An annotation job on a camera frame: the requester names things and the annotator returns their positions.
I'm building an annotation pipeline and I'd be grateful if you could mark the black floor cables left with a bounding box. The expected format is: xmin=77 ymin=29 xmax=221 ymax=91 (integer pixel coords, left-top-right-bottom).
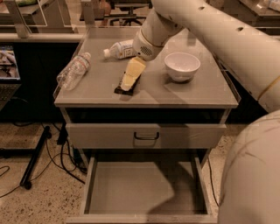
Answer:
xmin=0 ymin=122 xmax=88 ymax=200

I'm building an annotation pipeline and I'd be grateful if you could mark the grey drawer cabinet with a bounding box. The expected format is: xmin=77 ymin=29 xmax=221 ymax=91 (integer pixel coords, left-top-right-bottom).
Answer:
xmin=55 ymin=27 xmax=238 ymax=224

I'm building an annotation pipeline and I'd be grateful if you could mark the black rxbar chocolate bar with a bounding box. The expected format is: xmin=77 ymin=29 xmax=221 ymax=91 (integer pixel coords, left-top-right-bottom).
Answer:
xmin=114 ymin=73 xmax=140 ymax=96

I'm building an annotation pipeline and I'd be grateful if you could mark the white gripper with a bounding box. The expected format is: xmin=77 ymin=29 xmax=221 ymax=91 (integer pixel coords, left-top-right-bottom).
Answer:
xmin=125 ymin=29 xmax=163 ymax=84

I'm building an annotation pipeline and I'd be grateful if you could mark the grey top drawer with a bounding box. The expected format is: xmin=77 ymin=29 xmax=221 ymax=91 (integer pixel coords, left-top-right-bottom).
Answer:
xmin=66 ymin=123 xmax=226 ymax=149

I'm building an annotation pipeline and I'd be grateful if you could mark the open grey middle drawer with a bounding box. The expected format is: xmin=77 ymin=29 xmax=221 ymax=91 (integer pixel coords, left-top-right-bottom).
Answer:
xmin=66 ymin=153 xmax=217 ymax=224

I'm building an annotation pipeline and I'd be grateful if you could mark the laptop computer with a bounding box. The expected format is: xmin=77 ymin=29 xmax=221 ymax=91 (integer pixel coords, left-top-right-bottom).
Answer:
xmin=0 ymin=45 xmax=21 ymax=110

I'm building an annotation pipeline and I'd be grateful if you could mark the white labelled drink bottle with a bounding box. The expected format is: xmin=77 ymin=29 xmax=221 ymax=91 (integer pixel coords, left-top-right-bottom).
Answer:
xmin=103 ymin=39 xmax=136 ymax=60

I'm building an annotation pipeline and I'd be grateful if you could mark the black floor cable right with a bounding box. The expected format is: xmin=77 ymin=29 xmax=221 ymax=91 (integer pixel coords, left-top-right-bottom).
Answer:
xmin=206 ymin=157 xmax=221 ymax=208

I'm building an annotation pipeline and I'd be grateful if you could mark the black stand leg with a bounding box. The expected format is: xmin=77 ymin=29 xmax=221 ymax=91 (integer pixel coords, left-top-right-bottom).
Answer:
xmin=20 ymin=126 xmax=52 ymax=190

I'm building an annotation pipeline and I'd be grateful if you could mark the clear plastic water bottle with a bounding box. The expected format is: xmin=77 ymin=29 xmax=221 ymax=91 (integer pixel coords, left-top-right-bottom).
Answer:
xmin=57 ymin=52 xmax=91 ymax=90

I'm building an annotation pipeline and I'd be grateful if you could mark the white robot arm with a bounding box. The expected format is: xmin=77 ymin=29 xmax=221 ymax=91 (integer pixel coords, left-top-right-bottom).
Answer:
xmin=133 ymin=0 xmax=280 ymax=224

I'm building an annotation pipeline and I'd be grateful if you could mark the white ceramic bowl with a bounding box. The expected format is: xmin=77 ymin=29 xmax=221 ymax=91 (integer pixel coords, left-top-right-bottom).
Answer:
xmin=164 ymin=52 xmax=200 ymax=82

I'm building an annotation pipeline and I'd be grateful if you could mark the black drawer handle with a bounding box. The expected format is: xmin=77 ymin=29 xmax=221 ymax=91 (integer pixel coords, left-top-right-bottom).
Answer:
xmin=134 ymin=132 xmax=160 ymax=141

